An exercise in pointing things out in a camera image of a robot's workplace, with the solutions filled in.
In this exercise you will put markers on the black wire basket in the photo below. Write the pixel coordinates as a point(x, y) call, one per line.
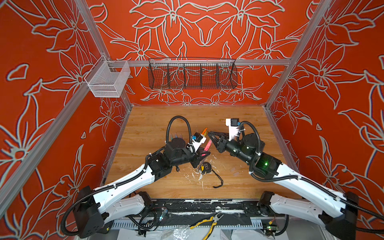
point(192, 74)

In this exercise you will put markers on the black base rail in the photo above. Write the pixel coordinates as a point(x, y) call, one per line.
point(248, 207)

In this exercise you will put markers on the pink marker pen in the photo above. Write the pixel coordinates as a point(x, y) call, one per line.
point(207, 148)

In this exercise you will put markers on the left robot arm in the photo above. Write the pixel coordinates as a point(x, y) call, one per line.
point(95, 210)

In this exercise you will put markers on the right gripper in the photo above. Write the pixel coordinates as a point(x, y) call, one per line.
point(222, 143)

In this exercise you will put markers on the white mesh basket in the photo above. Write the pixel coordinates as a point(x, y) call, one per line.
point(107, 79)

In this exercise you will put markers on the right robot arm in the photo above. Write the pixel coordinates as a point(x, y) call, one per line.
point(335, 211)

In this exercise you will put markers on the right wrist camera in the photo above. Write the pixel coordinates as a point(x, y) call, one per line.
point(234, 128)

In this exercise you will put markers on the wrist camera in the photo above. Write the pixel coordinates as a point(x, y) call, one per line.
point(197, 140)
point(234, 128)

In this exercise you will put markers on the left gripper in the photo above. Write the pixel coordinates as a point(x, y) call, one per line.
point(197, 156)

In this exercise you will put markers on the small circuit board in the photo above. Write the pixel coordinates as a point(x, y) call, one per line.
point(270, 228)

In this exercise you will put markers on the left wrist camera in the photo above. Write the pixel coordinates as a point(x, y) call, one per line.
point(197, 140)

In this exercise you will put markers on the black tape measure on table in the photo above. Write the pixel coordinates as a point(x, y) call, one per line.
point(206, 168)

